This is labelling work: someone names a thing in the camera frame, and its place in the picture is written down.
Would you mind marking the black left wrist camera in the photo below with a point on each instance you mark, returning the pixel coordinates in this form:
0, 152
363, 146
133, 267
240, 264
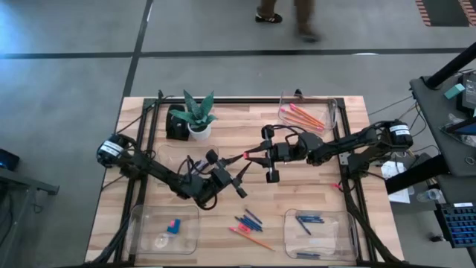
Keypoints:
222, 176

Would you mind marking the grey side table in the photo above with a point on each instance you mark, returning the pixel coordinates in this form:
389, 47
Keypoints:
435, 123

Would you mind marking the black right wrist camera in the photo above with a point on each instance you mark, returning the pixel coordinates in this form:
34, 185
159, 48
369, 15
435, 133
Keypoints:
284, 152

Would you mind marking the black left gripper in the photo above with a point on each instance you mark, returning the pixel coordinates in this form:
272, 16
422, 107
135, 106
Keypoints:
212, 156

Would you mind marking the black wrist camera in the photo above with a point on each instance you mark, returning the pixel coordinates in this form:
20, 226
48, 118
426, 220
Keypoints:
284, 152
222, 176

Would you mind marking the silver metal bracket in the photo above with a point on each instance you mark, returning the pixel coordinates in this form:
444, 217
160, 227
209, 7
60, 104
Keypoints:
344, 159

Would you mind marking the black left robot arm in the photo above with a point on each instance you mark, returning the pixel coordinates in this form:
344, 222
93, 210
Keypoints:
156, 171

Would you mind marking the green succulent plant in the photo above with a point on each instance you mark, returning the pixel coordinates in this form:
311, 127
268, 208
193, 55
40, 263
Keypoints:
197, 113

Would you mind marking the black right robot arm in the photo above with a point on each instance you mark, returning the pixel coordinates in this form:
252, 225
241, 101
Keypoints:
346, 145

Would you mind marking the black device with blue light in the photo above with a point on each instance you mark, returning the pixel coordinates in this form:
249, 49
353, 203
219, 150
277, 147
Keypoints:
8, 160

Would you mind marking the person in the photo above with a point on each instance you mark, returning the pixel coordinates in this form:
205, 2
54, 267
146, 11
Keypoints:
267, 18

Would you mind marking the backlit black keyboard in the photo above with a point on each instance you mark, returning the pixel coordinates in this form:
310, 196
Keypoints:
459, 225

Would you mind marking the dark grey table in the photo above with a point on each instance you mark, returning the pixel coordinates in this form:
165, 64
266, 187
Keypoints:
22, 178

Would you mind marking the black pole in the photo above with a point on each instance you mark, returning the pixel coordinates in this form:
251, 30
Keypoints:
453, 65

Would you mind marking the large clear plastic bin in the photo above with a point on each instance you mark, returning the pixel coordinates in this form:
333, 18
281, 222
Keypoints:
327, 242
148, 238

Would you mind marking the small clear plastic bin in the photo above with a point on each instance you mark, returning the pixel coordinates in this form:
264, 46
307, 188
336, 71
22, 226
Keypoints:
331, 111
167, 152

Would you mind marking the blue crayon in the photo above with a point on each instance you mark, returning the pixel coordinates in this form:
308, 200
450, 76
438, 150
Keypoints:
253, 216
305, 228
308, 216
316, 222
314, 219
310, 257
241, 221
308, 254
254, 222
251, 223

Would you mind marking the black tablet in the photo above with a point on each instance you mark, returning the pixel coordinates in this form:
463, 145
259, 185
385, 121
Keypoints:
465, 128

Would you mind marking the striped floor mat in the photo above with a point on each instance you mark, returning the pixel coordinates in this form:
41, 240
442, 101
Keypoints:
446, 13

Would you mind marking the white plant pot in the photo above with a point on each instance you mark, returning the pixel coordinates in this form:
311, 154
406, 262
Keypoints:
201, 134

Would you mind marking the white paper sheet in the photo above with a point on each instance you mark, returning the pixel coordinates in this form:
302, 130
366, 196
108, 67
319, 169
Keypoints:
399, 195

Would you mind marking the teal box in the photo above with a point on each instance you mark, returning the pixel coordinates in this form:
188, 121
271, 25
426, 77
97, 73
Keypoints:
454, 91

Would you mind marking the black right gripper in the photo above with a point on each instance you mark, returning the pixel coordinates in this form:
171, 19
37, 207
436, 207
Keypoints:
268, 132

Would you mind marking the clear water bottle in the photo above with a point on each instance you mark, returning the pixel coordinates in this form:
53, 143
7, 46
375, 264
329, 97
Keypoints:
429, 195

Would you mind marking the blue crayons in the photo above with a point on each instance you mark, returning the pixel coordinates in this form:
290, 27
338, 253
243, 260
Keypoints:
173, 231
177, 222

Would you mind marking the black crossbar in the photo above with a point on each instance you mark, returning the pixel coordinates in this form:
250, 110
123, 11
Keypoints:
416, 175

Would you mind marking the pink eraser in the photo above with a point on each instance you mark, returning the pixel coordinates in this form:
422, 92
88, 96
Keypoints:
244, 228
245, 155
171, 223

